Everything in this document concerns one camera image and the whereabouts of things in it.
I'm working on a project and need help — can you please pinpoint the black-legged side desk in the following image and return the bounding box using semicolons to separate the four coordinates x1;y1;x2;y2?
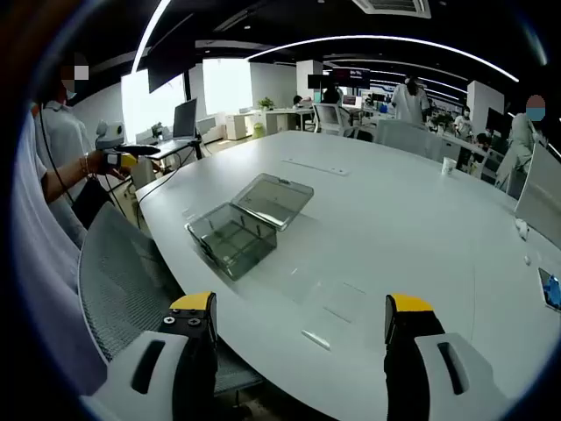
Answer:
131;136;207;173

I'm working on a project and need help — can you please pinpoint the dark wall display screen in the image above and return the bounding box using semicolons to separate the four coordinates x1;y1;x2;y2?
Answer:
330;68;372;89

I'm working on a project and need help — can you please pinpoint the curved ceiling light strip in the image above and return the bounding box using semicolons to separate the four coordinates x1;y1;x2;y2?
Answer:
245;34;521;84

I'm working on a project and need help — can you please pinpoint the white office chair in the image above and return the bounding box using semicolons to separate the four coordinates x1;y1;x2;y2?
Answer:
313;103;352;135

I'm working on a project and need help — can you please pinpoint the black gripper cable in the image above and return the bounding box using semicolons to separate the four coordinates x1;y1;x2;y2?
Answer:
38;104;110;207

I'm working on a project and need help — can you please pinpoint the white table cable cover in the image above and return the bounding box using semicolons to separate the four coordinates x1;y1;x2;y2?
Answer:
282;157;350;177

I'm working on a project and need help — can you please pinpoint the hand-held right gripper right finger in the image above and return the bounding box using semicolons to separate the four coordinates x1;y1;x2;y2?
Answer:
383;292;518;421

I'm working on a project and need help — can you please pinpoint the phone with blue screen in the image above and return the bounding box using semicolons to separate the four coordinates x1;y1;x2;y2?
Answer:
537;267;561;310

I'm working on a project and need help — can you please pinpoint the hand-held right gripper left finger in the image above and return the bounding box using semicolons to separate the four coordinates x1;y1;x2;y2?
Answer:
82;291;219;421

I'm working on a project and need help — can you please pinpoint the black table power cable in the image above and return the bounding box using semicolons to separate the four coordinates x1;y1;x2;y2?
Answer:
134;161;197;230

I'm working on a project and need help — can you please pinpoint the transparent grey guide fixture box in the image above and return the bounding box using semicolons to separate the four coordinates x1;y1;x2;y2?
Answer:
184;173;316;282

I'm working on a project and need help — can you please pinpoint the dark hanging screen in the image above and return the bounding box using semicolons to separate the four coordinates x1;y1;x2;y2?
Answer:
147;56;186;95

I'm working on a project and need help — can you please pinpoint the person's left hand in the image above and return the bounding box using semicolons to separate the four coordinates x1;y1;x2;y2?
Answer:
85;150;133;181

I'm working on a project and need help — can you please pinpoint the grey mesh office chair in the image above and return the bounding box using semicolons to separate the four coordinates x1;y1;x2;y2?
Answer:
78;201;264;396

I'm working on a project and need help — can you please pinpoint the white low partition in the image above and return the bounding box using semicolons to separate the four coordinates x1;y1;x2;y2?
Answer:
375;118;444;158

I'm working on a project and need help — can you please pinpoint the ceiling air conditioner vent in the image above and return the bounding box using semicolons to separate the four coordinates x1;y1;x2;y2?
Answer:
350;0;433;19

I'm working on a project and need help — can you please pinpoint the white upright panel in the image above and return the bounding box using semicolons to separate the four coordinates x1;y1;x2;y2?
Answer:
515;142;561;251

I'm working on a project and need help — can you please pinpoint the person in white shirt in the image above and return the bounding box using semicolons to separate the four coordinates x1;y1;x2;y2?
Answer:
11;99;110;396

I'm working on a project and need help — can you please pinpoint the straight ceiling light strip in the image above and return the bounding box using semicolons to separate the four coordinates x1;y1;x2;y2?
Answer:
131;0;172;74

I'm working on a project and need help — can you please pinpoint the grey laptop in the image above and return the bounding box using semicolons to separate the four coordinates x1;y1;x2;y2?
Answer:
172;98;199;141

